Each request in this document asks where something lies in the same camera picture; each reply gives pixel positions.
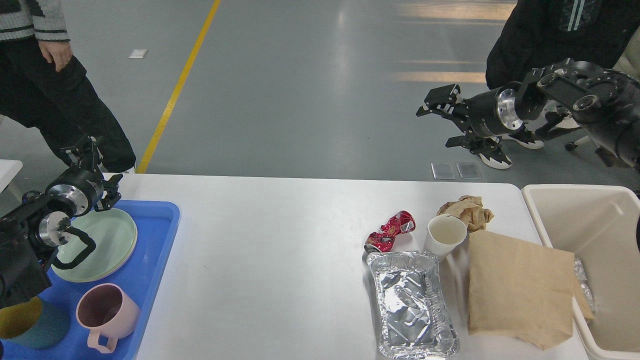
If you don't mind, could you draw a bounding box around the white paper cup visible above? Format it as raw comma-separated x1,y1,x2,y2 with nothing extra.
422,214,468,259

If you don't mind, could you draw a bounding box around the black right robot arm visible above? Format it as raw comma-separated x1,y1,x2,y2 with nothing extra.
416,58,639,170

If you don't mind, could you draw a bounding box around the crumpled brown paper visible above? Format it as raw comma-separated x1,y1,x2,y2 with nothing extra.
436,194,495,233

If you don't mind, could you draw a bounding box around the crushed red can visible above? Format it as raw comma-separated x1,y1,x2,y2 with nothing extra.
363,210,416,254

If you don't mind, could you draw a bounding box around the clear floor plate right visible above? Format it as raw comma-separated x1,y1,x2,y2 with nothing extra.
455,162,483,180

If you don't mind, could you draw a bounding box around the beige plastic bin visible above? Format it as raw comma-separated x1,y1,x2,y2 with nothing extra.
522,184,640,360

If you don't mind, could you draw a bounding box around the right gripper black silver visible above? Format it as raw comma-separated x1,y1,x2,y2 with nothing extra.
416,83,525,157

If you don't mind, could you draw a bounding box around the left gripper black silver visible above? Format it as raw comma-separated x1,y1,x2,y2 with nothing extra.
45,135,124,217

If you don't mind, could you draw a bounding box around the white office chair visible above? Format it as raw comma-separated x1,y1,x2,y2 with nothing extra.
564,136,594,152

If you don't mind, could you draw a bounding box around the green plate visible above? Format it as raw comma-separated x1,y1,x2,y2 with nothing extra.
52,208,138,283

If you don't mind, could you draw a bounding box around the aluminium foil tray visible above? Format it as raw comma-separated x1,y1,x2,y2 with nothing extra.
366,251,460,360

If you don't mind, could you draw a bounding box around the clear floor plate left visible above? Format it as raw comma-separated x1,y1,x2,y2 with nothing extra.
430,162,457,180

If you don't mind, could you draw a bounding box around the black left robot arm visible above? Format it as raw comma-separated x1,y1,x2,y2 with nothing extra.
0,135,122,308

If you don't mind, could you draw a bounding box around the seated person in white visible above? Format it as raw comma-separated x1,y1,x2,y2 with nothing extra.
614,31,640,81

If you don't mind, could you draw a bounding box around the blue plastic tray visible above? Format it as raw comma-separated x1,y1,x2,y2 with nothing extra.
2,200,180,360

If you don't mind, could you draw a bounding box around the yellow plate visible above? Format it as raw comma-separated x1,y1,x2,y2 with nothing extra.
102,234,138,278

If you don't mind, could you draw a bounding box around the pink mug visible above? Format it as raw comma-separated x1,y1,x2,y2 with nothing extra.
75,283,141,354

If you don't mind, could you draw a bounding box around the crumpled foil in bin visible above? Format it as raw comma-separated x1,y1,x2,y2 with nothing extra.
574,257,595,313

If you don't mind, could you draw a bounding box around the person in black coat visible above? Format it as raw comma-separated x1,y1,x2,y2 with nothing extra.
477,0,640,170

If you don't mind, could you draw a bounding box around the person in grey sweater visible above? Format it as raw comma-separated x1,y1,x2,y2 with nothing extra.
0,0,137,173

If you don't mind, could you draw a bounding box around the teal yellow cup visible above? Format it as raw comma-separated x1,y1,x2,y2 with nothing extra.
0,296,71,350

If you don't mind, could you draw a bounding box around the clear floor plate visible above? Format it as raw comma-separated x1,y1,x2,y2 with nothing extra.
430,162,457,180
455,162,483,180

